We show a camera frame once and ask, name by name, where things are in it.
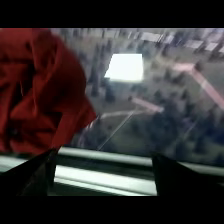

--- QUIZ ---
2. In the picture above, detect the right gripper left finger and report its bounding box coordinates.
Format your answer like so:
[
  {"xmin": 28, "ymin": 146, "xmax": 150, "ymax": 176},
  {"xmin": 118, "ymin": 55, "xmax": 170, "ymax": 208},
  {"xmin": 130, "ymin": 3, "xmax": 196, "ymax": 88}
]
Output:
[{"xmin": 0, "ymin": 148, "xmax": 59, "ymax": 197}]

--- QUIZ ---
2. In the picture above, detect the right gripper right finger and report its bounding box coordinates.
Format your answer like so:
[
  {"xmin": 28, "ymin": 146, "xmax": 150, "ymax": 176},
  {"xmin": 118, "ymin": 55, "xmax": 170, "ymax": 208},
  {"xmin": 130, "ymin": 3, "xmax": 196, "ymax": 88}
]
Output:
[{"xmin": 151, "ymin": 153, "xmax": 224, "ymax": 197}]

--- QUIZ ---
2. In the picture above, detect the red T-shirt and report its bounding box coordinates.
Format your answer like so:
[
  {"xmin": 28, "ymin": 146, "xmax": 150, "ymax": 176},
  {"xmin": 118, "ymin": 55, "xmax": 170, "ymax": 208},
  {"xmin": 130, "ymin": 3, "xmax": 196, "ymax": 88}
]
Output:
[{"xmin": 0, "ymin": 28, "xmax": 98, "ymax": 156}]

